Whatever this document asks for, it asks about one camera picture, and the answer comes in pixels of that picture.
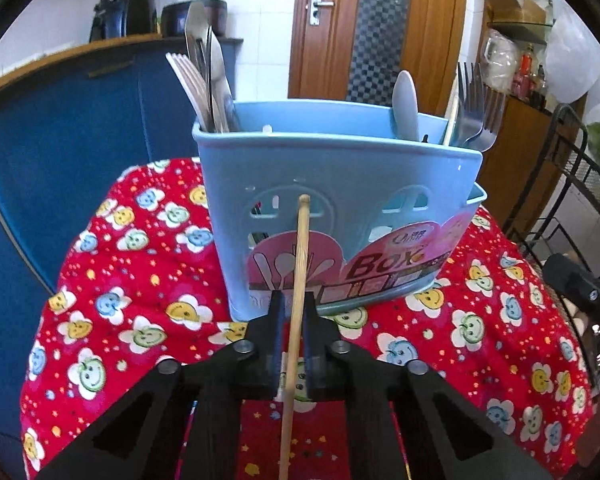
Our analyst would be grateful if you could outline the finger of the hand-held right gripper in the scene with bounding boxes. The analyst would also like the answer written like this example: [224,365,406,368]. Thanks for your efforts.
[544,254,600,327]

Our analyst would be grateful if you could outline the blue plastic utensil holder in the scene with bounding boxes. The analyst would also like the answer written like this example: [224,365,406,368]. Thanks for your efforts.
[191,100,487,322]

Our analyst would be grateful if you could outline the steel table knife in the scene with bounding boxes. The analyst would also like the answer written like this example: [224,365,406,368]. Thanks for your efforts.
[206,24,216,131]
[184,1,241,133]

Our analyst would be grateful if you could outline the cardboard box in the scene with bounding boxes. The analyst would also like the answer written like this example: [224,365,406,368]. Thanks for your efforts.
[485,0,553,26]

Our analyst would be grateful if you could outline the wooden chopstick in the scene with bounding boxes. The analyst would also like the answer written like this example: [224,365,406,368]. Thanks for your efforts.
[278,194,312,480]
[442,95,461,147]

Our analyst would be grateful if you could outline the clear plastic bag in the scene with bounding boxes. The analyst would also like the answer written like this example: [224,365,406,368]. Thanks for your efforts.
[480,30,519,94]

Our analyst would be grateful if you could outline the silver door handle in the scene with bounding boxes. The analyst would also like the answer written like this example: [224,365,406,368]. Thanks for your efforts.
[305,0,335,27]

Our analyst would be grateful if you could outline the wooden door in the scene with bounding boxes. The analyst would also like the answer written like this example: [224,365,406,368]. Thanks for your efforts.
[288,0,468,117]

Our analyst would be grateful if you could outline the black air fryer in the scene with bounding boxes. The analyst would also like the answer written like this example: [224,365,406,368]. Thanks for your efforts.
[89,0,157,43]

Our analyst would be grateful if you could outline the red printed tablecloth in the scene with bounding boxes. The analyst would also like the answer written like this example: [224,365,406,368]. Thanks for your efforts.
[20,157,594,480]

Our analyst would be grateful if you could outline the steel fork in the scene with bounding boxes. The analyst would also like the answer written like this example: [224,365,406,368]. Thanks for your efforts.
[165,51,221,133]
[477,85,507,152]
[455,61,486,148]

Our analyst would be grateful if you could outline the wooden shelf unit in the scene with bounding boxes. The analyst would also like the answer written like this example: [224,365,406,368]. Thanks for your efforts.
[480,0,588,233]

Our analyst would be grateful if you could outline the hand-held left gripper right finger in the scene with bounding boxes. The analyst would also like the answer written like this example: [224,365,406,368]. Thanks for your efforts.
[302,293,553,480]

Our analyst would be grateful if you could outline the black rice cooker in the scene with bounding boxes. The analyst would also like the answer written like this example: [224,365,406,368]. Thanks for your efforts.
[161,0,228,39]

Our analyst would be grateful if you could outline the grey plastic spoon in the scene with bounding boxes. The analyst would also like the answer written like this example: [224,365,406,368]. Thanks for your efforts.
[391,70,421,142]

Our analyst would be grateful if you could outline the white plastic bag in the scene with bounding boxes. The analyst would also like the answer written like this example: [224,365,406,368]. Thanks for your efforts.
[547,7,600,107]

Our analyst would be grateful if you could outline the red bottles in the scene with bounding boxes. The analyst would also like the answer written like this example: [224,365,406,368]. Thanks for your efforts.
[512,45,546,99]

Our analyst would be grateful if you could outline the blue cabinet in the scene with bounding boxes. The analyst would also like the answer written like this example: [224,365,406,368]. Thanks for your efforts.
[0,35,244,466]

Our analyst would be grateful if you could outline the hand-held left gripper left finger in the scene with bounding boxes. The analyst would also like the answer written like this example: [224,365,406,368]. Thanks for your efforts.
[35,290,286,480]

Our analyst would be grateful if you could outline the black wire rack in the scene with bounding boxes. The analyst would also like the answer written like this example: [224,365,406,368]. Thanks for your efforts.
[502,102,600,386]

